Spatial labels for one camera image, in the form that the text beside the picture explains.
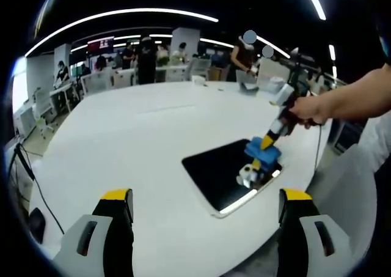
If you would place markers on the white partition panel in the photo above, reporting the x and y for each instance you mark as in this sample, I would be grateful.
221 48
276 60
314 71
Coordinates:
272 73

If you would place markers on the red wall screen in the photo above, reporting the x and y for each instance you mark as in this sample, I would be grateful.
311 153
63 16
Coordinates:
100 43

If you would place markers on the person's white shirt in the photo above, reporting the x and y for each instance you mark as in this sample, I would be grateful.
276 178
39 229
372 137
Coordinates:
378 142

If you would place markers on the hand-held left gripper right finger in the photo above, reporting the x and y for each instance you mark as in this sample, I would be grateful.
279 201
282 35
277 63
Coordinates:
336 243

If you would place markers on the black oval device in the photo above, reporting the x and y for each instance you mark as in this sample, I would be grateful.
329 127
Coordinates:
37 225

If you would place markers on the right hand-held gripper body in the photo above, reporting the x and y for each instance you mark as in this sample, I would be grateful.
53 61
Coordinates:
285 95

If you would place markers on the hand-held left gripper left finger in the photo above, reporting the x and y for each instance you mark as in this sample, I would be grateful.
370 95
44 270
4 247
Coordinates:
73 243

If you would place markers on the person's right hand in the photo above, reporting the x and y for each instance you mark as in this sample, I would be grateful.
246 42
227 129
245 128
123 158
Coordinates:
310 109

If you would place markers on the white ceiling light strip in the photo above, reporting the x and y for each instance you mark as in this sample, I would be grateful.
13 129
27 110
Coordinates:
273 46
314 0
217 42
332 52

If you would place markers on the black tripod stand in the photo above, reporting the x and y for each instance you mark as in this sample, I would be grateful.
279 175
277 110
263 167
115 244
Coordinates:
27 164

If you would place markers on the white desk partition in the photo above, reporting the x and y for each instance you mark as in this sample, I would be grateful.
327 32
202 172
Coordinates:
96 82

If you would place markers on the blue sponge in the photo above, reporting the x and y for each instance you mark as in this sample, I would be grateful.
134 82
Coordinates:
268 156

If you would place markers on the small white box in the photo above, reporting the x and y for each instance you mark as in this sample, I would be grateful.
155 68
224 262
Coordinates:
199 81

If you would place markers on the black stand with lamp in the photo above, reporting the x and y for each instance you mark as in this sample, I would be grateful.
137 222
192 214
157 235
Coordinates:
301 72

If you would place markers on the white mesh chair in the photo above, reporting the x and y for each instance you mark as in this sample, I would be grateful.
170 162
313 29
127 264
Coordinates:
200 69

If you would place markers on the small grey box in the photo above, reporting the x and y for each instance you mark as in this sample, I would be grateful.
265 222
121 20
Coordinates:
249 88

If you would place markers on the long curved ceiling light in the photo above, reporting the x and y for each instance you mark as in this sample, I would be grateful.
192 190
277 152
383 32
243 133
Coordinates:
122 12

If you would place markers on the white desk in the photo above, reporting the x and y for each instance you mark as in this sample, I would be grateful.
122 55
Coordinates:
64 90

